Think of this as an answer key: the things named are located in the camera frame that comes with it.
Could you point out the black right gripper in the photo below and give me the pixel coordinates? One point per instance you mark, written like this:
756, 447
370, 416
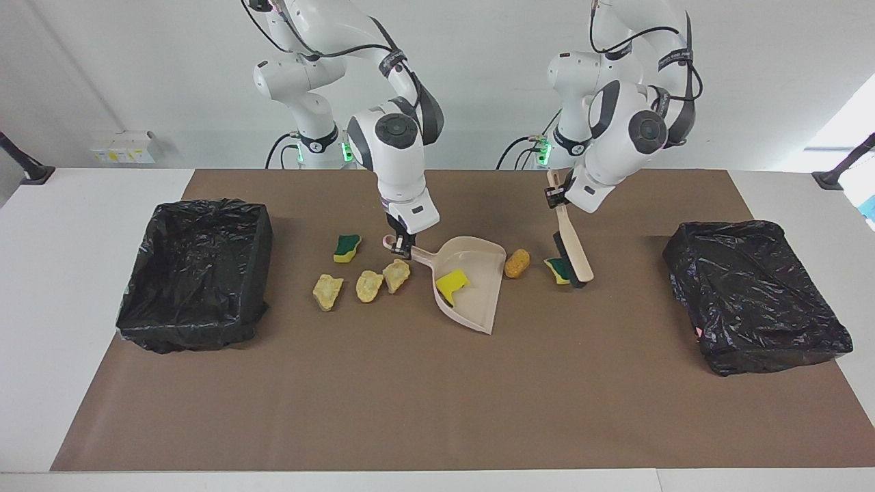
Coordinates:
398, 231

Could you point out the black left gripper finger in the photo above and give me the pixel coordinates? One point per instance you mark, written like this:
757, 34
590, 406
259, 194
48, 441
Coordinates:
554, 197

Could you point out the yellow notched sponge piece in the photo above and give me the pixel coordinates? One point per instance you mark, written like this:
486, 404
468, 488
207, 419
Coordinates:
451, 281

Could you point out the beige hand brush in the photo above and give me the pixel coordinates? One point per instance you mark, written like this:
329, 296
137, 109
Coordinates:
577, 253

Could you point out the small yellow green sponge piece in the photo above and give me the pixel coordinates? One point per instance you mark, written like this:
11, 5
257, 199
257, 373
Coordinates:
557, 270

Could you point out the brown oval sponge piece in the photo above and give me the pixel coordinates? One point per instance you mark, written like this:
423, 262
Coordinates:
517, 264

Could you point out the beige plastic dustpan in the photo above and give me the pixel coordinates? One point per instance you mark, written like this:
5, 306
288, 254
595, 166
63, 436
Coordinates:
478, 301

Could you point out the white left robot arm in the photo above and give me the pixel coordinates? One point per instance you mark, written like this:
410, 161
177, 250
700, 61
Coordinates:
625, 130

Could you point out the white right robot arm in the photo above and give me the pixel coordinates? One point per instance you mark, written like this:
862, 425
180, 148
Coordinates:
393, 157

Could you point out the black bag lined bin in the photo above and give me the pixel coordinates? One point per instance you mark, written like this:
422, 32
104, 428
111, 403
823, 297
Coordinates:
198, 273

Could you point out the black lined bin pink spot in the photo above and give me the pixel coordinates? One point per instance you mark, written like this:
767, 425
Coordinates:
765, 307

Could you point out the beige foam chunk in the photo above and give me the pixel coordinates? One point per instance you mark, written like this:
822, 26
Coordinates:
369, 287
328, 292
396, 275

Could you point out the green topped yellow sponge piece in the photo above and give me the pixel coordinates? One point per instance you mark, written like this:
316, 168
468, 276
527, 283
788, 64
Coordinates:
347, 247

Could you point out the brown table mat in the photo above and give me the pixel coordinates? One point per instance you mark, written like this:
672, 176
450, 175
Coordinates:
437, 424

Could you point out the blue item at table edge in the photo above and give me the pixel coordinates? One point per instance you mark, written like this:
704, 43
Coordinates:
870, 208

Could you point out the black camera stand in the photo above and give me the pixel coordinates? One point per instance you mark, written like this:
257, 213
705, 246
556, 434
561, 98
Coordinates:
830, 179
37, 174

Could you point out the white wall box yellow labels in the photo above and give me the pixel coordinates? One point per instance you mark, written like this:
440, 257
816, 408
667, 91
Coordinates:
123, 150

